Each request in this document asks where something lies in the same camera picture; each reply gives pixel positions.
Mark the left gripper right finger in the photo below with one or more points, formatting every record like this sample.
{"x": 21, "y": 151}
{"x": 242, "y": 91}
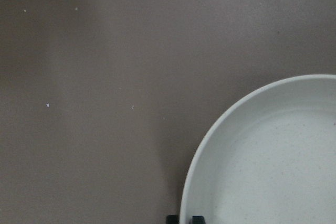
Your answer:
{"x": 198, "y": 220}

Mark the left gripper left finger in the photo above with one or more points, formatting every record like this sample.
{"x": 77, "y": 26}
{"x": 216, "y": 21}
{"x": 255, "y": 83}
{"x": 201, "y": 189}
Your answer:
{"x": 172, "y": 219}

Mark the round cream plate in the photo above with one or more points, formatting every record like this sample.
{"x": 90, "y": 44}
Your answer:
{"x": 270, "y": 158}

